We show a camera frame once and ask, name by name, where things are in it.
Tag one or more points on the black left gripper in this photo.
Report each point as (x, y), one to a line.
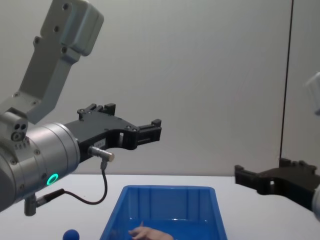
(100, 127)

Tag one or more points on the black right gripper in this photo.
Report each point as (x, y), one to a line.
(287, 182)

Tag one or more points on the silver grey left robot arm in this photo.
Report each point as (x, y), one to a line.
(50, 147)

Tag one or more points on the person's forearm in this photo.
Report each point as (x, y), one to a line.
(163, 236)

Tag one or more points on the person's hand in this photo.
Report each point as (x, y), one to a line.
(142, 233)

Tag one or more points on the blue plastic bin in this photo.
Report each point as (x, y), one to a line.
(170, 202)

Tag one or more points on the small blue ball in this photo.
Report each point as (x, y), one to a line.
(71, 235)

